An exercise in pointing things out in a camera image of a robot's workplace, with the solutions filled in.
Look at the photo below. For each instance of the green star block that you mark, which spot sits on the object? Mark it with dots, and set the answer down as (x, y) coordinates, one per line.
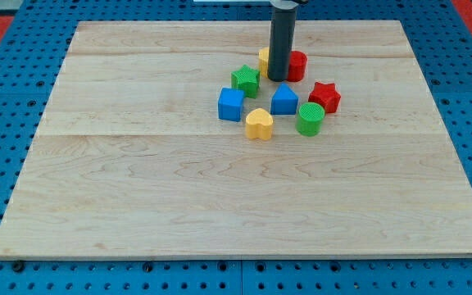
(246, 79)

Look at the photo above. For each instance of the light wooden board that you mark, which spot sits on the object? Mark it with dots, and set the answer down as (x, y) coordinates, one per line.
(131, 162)

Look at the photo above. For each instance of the yellow hexagon block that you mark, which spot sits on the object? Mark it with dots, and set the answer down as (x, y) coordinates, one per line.
(263, 61)

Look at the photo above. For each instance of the yellow heart block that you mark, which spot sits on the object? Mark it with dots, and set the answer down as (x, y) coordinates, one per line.
(259, 124)

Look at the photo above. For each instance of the green cylinder block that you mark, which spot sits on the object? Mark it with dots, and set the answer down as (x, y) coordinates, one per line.
(309, 119)

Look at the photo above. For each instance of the red star block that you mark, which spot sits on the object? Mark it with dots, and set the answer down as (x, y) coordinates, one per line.
(325, 95)

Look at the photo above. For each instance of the blue cube block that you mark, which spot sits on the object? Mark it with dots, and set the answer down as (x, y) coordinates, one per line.
(230, 104)

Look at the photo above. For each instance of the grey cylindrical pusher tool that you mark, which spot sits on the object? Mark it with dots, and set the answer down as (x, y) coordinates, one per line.
(283, 19)

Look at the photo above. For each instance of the red cylinder block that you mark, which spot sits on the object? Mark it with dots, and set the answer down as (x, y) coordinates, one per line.
(297, 66)

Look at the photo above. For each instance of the blue triangle block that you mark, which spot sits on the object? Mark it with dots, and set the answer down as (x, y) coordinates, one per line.
(284, 101)

